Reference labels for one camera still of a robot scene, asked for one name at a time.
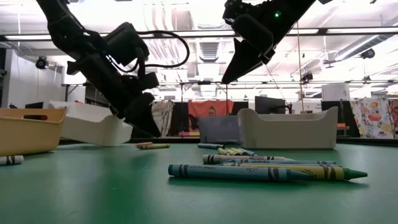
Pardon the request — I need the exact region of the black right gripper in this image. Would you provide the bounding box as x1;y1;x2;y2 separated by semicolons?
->
221;0;282;85

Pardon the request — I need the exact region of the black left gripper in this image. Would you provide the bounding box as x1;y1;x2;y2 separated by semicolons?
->
67;54;162;137

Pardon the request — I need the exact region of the yellow green crayon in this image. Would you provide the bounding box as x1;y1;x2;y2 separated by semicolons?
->
137;143;171;150

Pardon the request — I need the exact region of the white plastic bin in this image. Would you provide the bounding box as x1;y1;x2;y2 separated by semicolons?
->
48;100;134;147

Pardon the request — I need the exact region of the white patterned cloth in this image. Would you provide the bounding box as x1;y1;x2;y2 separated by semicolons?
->
151;100;175;138

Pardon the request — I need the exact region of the black monitor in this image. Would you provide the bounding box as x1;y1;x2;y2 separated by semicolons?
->
254;95;287;115
24;101;45;110

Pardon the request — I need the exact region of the orange cloth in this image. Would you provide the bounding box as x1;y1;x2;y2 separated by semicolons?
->
188;99;234;119

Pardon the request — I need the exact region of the dark grey plastic bin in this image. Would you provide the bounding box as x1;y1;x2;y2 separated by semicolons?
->
198;115;240;144

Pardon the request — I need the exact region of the black metal stand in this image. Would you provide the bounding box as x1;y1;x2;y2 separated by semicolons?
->
63;82;88;103

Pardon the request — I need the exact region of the light grey plastic bin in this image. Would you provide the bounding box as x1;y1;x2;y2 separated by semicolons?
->
238;106;340;151

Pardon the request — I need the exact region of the white crayon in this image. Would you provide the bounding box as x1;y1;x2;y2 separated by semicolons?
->
201;154;295;165
0;155;24;166

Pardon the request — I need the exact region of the orange plastic bin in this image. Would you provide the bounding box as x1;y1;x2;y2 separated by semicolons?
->
0;108;68;157

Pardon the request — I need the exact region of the ceiling light strip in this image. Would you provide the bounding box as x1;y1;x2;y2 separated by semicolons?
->
4;34;53;40
326;27;398;34

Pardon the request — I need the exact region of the floral patterned cloth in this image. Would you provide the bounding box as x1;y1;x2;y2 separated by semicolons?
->
349;98;398;139

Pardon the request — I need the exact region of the black left camera cable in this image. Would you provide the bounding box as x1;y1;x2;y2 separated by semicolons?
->
108;30;191;74

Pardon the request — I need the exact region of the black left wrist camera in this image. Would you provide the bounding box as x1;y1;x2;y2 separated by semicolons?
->
104;21;150;67

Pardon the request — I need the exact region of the black overhead rail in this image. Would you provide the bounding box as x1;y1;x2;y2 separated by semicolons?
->
0;27;398;43

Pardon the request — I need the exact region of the silver ventilation duct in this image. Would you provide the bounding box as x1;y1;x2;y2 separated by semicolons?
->
334;34;398;62

